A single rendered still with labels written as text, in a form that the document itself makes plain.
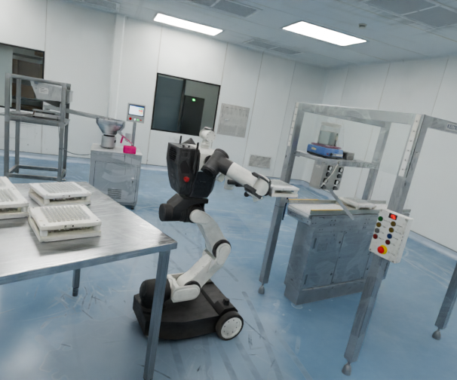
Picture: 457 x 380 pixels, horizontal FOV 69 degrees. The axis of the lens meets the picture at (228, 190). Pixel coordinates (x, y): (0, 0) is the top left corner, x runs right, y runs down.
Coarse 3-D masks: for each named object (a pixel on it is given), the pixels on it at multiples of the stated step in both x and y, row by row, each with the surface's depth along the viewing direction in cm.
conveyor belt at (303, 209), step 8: (288, 208) 274; (296, 208) 267; (304, 208) 269; (312, 208) 273; (320, 208) 278; (328, 208) 283; (336, 208) 288; (376, 208) 315; (384, 208) 321; (304, 216) 259
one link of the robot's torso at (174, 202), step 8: (168, 200) 213; (176, 200) 207; (184, 200) 204; (192, 200) 207; (200, 200) 210; (208, 200) 213; (160, 208) 208; (168, 208) 203; (176, 208) 203; (184, 208) 206; (160, 216) 208; (168, 216) 203; (176, 216) 206; (184, 216) 208
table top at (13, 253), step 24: (24, 192) 189; (96, 192) 211; (120, 216) 178; (0, 240) 131; (24, 240) 134; (72, 240) 142; (96, 240) 145; (120, 240) 150; (144, 240) 154; (168, 240) 159; (0, 264) 115; (24, 264) 117; (48, 264) 120; (72, 264) 124; (96, 264) 131
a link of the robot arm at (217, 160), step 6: (210, 156) 189; (216, 156) 186; (222, 156) 187; (210, 162) 184; (216, 162) 185; (222, 162) 185; (228, 162) 185; (216, 168) 185; (222, 168) 185; (228, 168) 184
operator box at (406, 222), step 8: (384, 216) 186; (400, 216) 177; (384, 224) 186; (400, 224) 177; (408, 224) 175; (384, 232) 185; (400, 232) 177; (408, 232) 178; (376, 240) 189; (384, 240) 185; (392, 240) 181; (400, 240) 177; (376, 248) 189; (392, 248) 181; (400, 248) 178; (384, 256) 185; (392, 256) 181; (400, 256) 181
